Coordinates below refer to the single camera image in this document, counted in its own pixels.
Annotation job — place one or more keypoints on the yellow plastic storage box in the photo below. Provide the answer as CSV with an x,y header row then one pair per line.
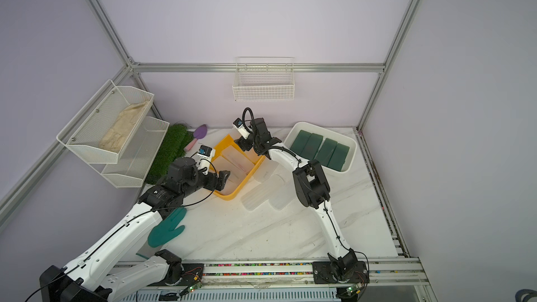
x,y
220,164

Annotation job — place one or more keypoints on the white wire wall basket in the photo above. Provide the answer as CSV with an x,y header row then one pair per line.
x,y
264,79

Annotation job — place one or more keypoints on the green pencil case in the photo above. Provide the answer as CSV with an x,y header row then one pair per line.
x,y
300,142
326,151
338,158
312,147

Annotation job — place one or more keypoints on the green artificial grass roll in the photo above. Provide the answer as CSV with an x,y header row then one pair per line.
x,y
172,147

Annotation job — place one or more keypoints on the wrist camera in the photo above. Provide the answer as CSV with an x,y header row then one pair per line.
x,y
205,156
241,128

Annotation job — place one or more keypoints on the green rubber glove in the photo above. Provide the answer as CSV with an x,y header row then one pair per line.
x,y
168,228

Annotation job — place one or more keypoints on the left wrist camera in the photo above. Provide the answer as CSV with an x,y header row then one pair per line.
x,y
205,156

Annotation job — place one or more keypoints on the beige cloth in shelf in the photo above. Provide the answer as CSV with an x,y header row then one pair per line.
x,y
117,135

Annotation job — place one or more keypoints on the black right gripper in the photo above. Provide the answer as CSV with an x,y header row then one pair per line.
x,y
244,144

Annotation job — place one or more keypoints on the white plastic storage box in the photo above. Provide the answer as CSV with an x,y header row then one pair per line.
x,y
326,133

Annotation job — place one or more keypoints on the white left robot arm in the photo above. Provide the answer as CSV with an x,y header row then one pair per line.
x,y
153,220

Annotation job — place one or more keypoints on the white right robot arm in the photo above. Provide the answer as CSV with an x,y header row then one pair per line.
x,y
312,189

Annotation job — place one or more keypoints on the white mesh wall shelf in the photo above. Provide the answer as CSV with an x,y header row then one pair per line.
x,y
81,136

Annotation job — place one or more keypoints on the purple pink toy shovel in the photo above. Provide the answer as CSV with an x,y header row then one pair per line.
x,y
199,133

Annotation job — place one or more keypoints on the clear pencil case front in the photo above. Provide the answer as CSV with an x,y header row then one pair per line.
x,y
238,159

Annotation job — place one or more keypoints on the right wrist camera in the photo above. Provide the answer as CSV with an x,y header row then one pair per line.
x,y
241,128

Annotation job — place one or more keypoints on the clear ribbed pencil case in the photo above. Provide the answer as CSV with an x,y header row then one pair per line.
x,y
284,196
258,195

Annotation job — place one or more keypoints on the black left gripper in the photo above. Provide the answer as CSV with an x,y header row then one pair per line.
x,y
221,180

